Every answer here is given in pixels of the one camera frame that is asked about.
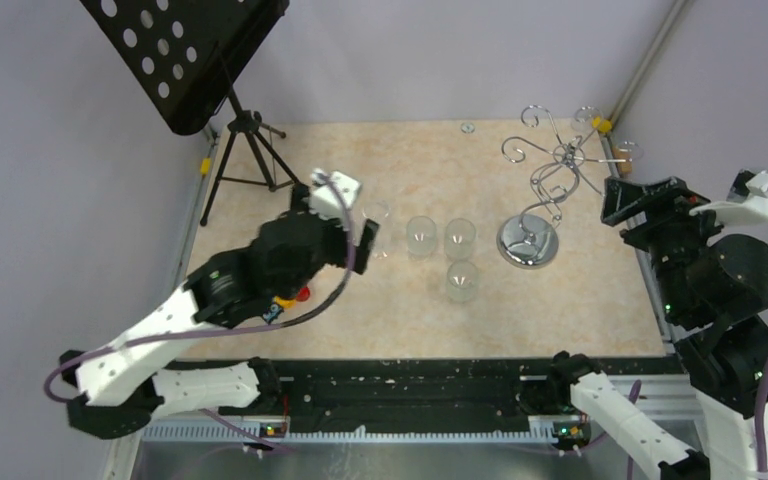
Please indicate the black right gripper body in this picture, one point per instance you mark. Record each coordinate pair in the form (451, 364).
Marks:
(670, 222)

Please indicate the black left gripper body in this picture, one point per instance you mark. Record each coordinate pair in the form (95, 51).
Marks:
(362, 250)

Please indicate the etched wine glass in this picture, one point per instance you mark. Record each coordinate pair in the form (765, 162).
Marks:
(459, 238)
(421, 237)
(461, 281)

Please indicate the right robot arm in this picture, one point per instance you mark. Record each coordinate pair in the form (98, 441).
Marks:
(712, 281)

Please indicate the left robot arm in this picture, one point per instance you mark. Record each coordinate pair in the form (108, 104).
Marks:
(138, 378)

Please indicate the chrome wine glass rack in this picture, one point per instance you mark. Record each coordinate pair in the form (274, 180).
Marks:
(529, 239)

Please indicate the small wooden block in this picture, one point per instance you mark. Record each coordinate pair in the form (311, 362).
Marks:
(623, 165)

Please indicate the red cylinder block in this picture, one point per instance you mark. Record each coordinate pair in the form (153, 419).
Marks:
(303, 295)

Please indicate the yellow clamp right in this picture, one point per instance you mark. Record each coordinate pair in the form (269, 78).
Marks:
(601, 125)

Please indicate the yellow clamp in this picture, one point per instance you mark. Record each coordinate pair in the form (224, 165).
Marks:
(205, 166)
(601, 125)

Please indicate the yellow clamp left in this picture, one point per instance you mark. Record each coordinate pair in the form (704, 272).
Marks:
(205, 166)

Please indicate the black perforated music stand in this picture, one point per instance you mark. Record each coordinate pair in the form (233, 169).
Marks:
(187, 55)

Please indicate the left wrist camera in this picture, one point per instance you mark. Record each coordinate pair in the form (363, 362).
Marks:
(333, 195)

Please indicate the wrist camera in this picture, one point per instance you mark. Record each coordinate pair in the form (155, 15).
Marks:
(745, 205)
(333, 195)

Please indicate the yellow ring block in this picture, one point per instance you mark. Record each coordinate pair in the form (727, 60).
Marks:
(284, 304)

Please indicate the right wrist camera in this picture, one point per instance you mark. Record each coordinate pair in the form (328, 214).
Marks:
(745, 205)

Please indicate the corner wall rail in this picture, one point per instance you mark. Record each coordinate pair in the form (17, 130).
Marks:
(654, 50)

